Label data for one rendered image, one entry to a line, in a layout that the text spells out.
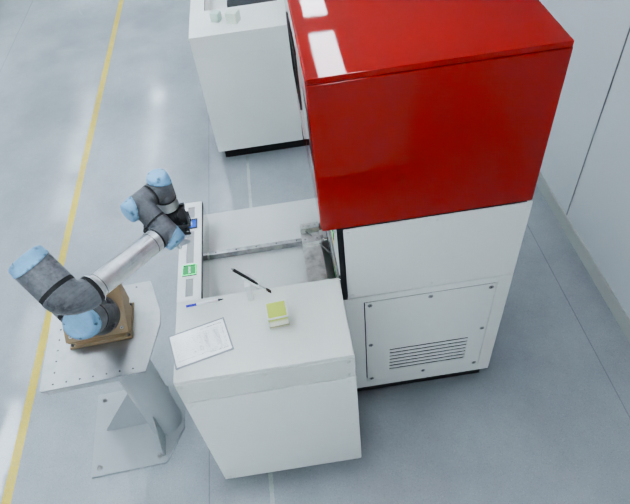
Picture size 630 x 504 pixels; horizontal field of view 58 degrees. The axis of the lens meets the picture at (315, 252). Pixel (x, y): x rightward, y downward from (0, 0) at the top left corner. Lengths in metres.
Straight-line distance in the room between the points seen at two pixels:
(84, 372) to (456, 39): 1.74
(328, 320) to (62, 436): 1.71
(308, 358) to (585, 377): 1.66
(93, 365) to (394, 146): 1.39
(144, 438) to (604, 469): 2.15
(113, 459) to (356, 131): 2.05
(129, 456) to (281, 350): 1.29
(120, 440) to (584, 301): 2.55
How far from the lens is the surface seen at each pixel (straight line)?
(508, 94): 1.80
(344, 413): 2.34
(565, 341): 3.30
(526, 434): 2.99
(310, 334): 2.03
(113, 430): 3.17
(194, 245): 2.41
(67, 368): 2.41
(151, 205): 1.95
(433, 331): 2.61
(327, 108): 1.66
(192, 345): 2.09
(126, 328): 2.34
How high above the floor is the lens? 2.65
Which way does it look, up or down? 48 degrees down
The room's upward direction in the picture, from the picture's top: 7 degrees counter-clockwise
